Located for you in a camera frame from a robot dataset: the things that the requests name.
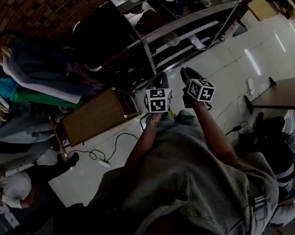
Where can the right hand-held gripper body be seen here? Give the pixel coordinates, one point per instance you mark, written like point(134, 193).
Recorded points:
point(201, 90)

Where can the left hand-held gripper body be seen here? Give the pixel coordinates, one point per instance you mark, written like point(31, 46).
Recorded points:
point(158, 101)

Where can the metal shelf cart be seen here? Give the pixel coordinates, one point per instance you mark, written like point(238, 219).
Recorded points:
point(186, 19)

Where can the person's left forearm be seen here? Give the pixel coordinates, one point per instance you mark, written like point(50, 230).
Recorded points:
point(143, 143)

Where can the person's right forearm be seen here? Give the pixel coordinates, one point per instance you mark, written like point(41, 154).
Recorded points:
point(214, 133)

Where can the yellow black floor tape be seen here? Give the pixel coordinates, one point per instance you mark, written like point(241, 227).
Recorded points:
point(172, 112)

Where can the silver wristwatch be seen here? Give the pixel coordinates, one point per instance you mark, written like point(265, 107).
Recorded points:
point(152, 122)

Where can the purple garment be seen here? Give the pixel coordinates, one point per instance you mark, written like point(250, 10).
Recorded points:
point(86, 78)

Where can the dark red cloth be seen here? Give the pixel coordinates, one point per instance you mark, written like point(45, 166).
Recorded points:
point(149, 19)

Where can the person's grey sweatshirt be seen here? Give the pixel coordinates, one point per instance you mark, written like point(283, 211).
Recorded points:
point(186, 180)

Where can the wooden pole with brass tip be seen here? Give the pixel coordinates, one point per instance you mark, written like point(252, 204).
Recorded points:
point(57, 136)

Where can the yellow board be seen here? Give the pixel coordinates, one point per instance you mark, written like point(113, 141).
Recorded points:
point(259, 1)

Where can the green garment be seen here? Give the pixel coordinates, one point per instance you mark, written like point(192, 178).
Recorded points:
point(47, 99)

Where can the pale lavender garment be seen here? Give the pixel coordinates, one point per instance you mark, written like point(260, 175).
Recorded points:
point(42, 82)

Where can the teal garment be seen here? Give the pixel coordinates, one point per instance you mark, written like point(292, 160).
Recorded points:
point(3, 87)

